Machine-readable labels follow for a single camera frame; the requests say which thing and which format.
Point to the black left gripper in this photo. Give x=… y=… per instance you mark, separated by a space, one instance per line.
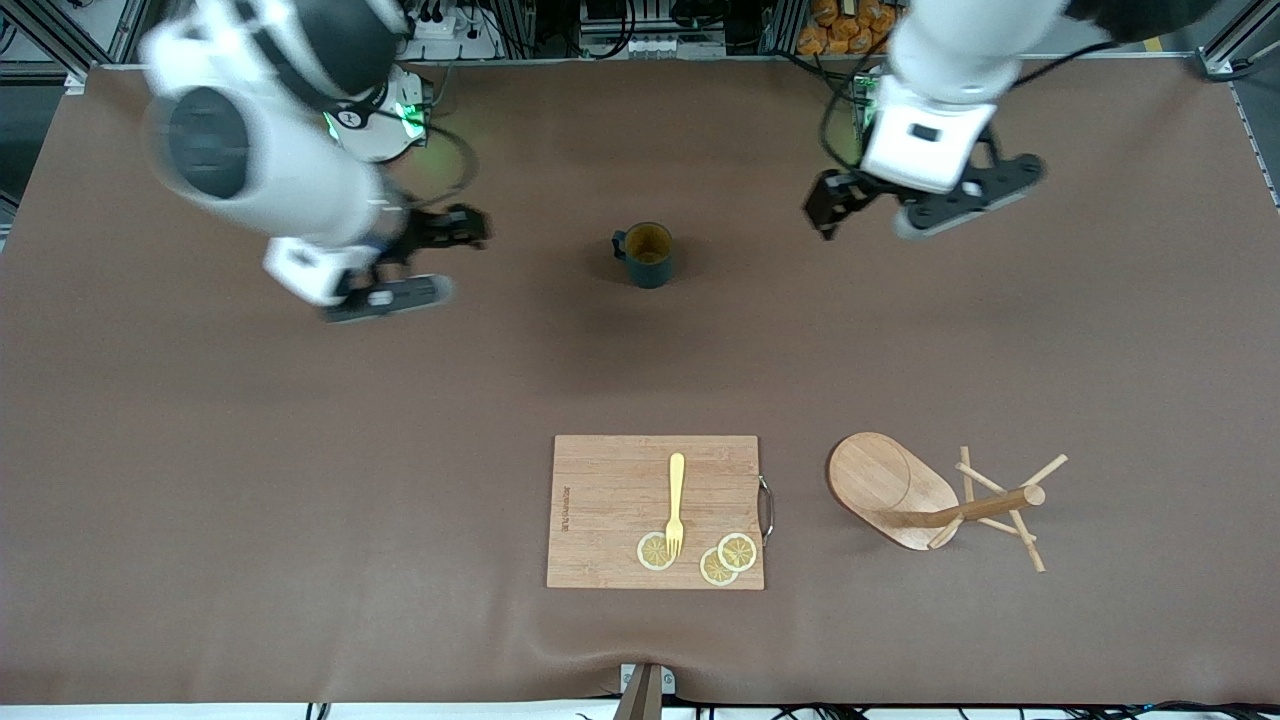
x=843 y=193

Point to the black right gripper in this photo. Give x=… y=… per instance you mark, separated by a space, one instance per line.
x=432 y=228

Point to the dark teal mug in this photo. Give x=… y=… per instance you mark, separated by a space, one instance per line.
x=648 y=262

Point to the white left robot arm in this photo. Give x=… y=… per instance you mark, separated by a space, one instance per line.
x=940 y=130

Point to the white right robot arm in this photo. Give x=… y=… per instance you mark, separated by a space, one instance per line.
x=280 y=170

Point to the wooden mug rack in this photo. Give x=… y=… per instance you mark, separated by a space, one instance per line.
x=880 y=480

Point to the orange snack bags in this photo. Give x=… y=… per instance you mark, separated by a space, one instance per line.
x=845 y=32

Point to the white power strip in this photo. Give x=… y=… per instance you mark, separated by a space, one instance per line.
x=450 y=40

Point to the grey electronics box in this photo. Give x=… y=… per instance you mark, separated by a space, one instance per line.
x=650 y=35

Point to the wooden cutting board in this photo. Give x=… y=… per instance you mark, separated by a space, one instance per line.
x=610 y=500

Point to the yellow plastic fork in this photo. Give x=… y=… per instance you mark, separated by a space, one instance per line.
x=676 y=490

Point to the lemon slice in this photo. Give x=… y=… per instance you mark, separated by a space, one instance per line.
x=738 y=551
x=715 y=570
x=652 y=553

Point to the aluminium frame post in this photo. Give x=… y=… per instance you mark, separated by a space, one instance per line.
x=1240 y=45
x=60 y=40

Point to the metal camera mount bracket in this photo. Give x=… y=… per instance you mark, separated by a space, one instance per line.
x=645 y=690

